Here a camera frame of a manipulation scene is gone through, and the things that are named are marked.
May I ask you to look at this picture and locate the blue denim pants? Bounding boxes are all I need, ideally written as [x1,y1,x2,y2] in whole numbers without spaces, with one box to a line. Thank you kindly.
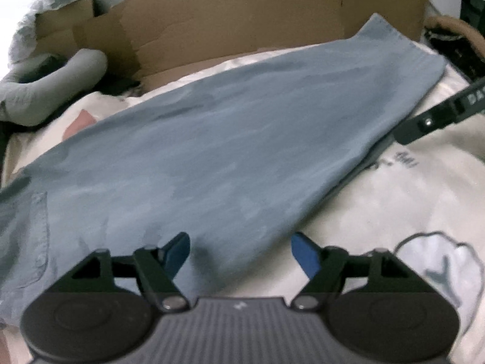
[0,13,447,319]

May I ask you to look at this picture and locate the grey neck pillow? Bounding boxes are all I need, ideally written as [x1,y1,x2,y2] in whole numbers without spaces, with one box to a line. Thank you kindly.
[0,49,109,126]

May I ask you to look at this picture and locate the bear print bed sheet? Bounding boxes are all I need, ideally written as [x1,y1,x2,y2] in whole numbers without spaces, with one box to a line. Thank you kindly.
[0,42,485,364]

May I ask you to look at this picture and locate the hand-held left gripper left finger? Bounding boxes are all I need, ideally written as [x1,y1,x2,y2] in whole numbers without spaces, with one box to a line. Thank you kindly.
[53,232,191,312]

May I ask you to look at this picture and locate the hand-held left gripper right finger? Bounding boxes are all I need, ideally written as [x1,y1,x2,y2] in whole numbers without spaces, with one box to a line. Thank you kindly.
[290,232,436,309]

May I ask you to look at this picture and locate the flat cardboard sheet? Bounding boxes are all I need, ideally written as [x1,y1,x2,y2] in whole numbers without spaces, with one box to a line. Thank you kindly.
[36,0,429,92]

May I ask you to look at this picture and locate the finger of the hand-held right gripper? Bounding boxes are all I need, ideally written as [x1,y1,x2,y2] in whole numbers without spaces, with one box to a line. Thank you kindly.
[392,100,457,145]

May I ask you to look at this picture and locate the black bag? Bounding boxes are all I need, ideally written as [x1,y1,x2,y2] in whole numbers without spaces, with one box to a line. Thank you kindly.
[424,26,485,82]

